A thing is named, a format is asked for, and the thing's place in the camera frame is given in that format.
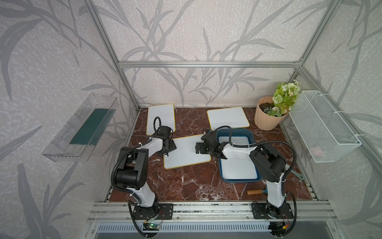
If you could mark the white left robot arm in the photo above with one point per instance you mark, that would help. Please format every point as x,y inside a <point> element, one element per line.
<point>130,173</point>

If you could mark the blue framed whiteboard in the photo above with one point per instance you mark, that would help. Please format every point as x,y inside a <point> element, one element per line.
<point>238,170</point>

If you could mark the clear plastic wall shelf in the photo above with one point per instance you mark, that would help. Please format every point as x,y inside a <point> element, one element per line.
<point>78,138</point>

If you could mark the green white artificial flowers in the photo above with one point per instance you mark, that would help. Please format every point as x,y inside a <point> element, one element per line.
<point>285,96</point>

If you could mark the right circuit board with wires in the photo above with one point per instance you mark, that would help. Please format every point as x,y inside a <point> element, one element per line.
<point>278,229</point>

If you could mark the beige flower pot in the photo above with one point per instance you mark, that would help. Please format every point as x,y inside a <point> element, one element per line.
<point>264,121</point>

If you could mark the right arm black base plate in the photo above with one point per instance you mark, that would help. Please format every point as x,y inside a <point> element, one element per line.
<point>258,210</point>

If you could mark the yellow framed whiteboard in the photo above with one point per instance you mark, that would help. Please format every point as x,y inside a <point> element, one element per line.
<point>165,112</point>
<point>185,154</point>
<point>233,117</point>

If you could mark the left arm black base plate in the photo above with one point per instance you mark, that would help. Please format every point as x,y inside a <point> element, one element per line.
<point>165,210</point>

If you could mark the green circuit board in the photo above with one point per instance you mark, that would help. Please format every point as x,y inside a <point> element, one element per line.
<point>151,226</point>

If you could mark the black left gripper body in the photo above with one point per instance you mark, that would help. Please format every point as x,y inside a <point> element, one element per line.
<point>171,147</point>

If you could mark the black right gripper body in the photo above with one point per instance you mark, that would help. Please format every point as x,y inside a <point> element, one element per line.
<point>202,150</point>

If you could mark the aluminium front rail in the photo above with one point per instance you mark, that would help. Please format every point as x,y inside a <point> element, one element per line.
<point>206,211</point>

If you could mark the pink object in basket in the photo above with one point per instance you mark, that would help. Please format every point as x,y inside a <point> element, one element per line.
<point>317,152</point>

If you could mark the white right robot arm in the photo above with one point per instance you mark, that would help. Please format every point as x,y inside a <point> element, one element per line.
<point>268,162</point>

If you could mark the white wire mesh basket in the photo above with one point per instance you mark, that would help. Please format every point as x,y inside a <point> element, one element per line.
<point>319,124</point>

